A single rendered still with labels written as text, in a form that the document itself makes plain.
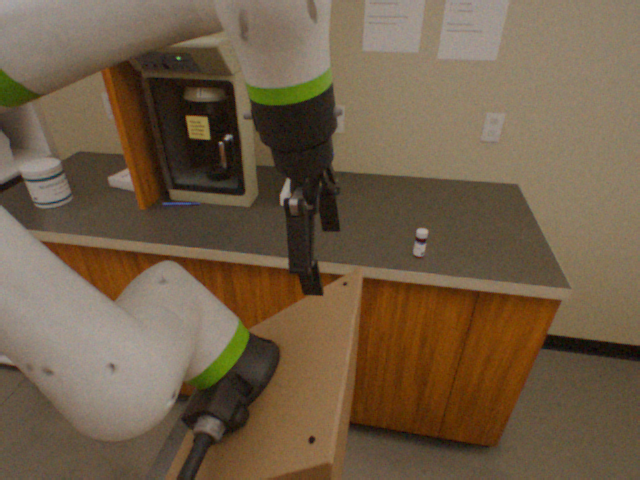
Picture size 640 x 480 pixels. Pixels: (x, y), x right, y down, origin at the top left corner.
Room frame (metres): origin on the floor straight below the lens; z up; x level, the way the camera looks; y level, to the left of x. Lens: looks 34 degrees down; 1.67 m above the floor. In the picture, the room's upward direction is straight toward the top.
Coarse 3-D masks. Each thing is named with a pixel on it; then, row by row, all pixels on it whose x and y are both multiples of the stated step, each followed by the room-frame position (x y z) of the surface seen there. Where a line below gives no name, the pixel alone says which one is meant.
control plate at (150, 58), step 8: (144, 56) 1.33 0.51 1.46; (152, 56) 1.33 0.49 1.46; (160, 56) 1.32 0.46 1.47; (168, 56) 1.31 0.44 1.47; (176, 56) 1.31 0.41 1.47; (184, 56) 1.30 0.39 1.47; (144, 64) 1.36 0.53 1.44; (152, 64) 1.36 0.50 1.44; (160, 64) 1.35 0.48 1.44; (168, 64) 1.34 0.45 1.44; (176, 64) 1.34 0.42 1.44; (184, 64) 1.33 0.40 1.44; (192, 64) 1.33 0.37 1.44; (200, 72) 1.35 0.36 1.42
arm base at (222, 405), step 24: (240, 360) 0.43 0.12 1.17; (264, 360) 0.44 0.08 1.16; (216, 384) 0.40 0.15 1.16; (240, 384) 0.41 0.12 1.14; (264, 384) 0.41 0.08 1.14; (192, 408) 0.37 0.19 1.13; (216, 408) 0.36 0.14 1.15; (240, 408) 0.36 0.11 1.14; (192, 432) 0.37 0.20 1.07; (216, 432) 0.33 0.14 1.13; (192, 456) 0.30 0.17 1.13
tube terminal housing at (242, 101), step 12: (204, 36) 1.38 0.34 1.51; (216, 36) 1.37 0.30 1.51; (144, 72) 1.42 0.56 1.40; (156, 72) 1.41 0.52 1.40; (240, 72) 1.41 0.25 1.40; (240, 84) 1.40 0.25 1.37; (240, 96) 1.39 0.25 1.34; (240, 108) 1.38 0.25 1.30; (240, 120) 1.37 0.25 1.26; (252, 132) 1.47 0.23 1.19; (252, 144) 1.46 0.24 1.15; (252, 156) 1.45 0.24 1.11; (252, 168) 1.43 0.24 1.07; (252, 180) 1.42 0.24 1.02; (180, 192) 1.41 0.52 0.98; (192, 192) 1.41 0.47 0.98; (204, 192) 1.40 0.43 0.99; (252, 192) 1.41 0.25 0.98; (228, 204) 1.38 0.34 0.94; (240, 204) 1.37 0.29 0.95
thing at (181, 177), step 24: (168, 96) 1.40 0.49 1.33; (192, 96) 1.38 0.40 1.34; (216, 96) 1.36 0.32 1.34; (168, 120) 1.40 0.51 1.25; (216, 120) 1.37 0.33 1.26; (168, 144) 1.40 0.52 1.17; (192, 144) 1.39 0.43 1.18; (216, 144) 1.37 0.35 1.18; (240, 144) 1.36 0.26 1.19; (192, 168) 1.39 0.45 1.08; (216, 168) 1.37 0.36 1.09; (240, 168) 1.35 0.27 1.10; (216, 192) 1.37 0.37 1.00; (240, 192) 1.36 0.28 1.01
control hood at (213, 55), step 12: (168, 48) 1.29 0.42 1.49; (180, 48) 1.28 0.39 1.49; (192, 48) 1.27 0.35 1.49; (204, 48) 1.26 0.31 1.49; (216, 48) 1.26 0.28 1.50; (228, 48) 1.33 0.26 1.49; (132, 60) 1.36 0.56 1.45; (204, 60) 1.30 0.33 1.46; (216, 60) 1.30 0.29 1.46; (228, 60) 1.32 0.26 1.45; (168, 72) 1.38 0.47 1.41; (180, 72) 1.37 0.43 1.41; (192, 72) 1.36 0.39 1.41; (204, 72) 1.35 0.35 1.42; (216, 72) 1.34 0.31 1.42; (228, 72) 1.33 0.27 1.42
